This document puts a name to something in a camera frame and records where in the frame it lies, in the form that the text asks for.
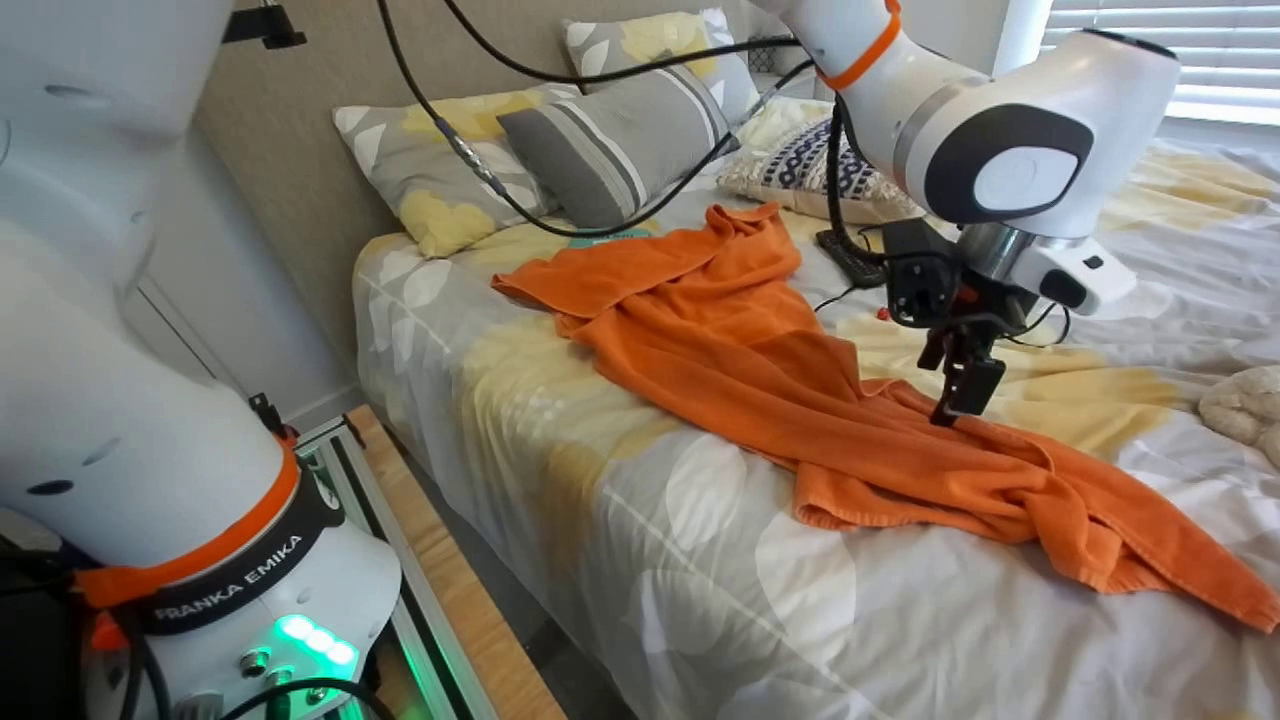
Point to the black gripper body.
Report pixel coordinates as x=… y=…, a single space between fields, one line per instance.
x=930 y=286

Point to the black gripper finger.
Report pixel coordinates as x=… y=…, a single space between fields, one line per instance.
x=967 y=385
x=939 y=348

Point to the orange towel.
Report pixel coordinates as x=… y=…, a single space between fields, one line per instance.
x=706 y=326

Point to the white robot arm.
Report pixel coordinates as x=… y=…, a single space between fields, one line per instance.
x=192 y=518

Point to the white blue patterned pillow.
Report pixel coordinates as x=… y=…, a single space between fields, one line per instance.
x=782 y=154

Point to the yellow grey back pillow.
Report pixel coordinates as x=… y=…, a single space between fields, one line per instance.
x=613 y=44

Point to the grey striped pillow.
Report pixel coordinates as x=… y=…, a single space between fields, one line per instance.
x=613 y=148

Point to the white and yellow bed duvet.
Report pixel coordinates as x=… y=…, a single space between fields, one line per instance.
x=685 y=575

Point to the window blinds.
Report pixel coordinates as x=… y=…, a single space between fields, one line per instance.
x=1228 y=50

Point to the grey yellow patterned pillow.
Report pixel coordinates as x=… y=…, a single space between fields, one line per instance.
x=427 y=185

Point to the wooden table edge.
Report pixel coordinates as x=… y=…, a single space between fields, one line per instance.
x=473 y=639

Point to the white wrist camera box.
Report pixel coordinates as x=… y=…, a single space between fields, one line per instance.
x=1071 y=268

